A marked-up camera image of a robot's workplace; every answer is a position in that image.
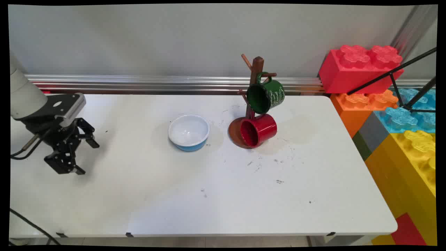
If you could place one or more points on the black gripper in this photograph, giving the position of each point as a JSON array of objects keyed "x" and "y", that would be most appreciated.
[{"x": 57, "y": 137}]

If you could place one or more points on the big yellow toy brick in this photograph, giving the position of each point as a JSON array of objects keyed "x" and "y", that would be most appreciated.
[{"x": 404, "y": 164}]

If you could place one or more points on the flat red toy brick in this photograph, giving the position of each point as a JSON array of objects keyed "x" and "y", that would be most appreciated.
[{"x": 407, "y": 232}]

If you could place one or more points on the big grey toy brick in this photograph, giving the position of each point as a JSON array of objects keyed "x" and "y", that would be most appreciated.
[{"x": 373, "y": 131}]

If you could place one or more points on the big dark green toy brick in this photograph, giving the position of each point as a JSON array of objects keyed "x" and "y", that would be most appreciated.
[{"x": 361, "y": 145}]

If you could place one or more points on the big blue toy brick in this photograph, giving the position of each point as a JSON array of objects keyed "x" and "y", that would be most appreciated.
[{"x": 400, "y": 118}]

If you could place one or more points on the red enamel mug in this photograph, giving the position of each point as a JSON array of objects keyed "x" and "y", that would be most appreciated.
[{"x": 259, "y": 129}]

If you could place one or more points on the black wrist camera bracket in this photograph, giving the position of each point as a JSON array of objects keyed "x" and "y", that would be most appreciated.
[{"x": 64, "y": 104}]

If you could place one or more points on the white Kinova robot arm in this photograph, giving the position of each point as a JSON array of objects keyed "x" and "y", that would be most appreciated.
[{"x": 24, "y": 94}]

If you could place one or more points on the green enamel mug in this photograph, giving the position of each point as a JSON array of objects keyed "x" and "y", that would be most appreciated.
[{"x": 266, "y": 96}]

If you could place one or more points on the big red toy brick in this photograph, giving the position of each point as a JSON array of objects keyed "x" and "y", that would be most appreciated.
[{"x": 352, "y": 69}]

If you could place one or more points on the white and blue bowl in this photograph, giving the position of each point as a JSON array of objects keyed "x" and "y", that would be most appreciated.
[{"x": 189, "y": 131}]

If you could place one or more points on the horizontal aluminium rail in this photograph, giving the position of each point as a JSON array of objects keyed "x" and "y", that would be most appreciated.
[{"x": 156, "y": 83}]

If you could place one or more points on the black tripod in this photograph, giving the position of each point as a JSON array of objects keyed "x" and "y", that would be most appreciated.
[{"x": 393, "y": 71}]

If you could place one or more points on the slanted aluminium profile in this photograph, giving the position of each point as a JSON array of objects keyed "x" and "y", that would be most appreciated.
[{"x": 413, "y": 29}]

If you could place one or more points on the big orange toy brick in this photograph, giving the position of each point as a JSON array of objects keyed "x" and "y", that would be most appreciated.
[{"x": 352, "y": 108}]

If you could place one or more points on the brown wooden mug tree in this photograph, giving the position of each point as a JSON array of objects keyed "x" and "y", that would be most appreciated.
[{"x": 257, "y": 68}]

